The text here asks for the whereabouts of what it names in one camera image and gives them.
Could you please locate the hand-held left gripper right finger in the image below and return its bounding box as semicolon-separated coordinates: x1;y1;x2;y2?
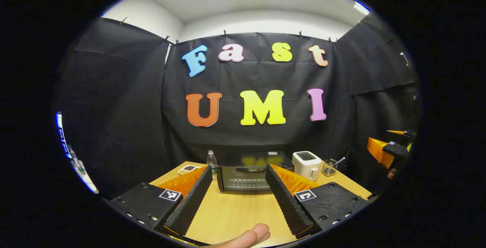
265;163;371;240

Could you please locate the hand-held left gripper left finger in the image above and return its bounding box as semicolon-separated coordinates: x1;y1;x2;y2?
108;164;213;237

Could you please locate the black electric oven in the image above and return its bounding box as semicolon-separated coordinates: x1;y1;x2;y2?
216;151;295;193

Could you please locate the small white dish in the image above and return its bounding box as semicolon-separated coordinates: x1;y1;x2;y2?
178;165;201;176

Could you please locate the clear water bottle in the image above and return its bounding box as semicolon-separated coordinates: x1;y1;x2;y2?
207;150;218;180

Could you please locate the white toaster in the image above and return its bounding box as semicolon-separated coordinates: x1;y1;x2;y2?
292;151;323;182

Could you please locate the wire mesh cup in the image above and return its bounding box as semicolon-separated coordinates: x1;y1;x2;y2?
321;159;338;177

